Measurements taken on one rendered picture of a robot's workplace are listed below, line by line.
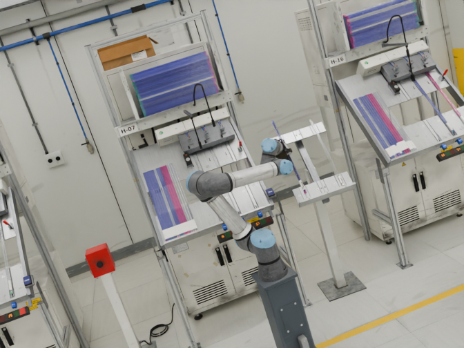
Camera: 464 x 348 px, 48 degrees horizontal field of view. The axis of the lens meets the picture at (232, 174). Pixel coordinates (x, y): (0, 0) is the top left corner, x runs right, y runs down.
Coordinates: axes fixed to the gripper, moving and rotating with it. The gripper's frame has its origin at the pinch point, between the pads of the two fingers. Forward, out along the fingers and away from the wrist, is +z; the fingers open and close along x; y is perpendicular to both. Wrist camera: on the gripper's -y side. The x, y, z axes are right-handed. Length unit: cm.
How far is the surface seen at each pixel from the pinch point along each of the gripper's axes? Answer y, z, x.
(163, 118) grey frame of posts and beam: 62, 0, 60
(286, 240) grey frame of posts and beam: -41, 21, 29
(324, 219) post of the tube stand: -38, 34, 5
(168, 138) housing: 49, 2, 63
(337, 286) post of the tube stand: -79, 54, 22
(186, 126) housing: 52, 7, 51
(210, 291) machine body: -46, 33, 95
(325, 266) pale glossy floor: -64, 84, 30
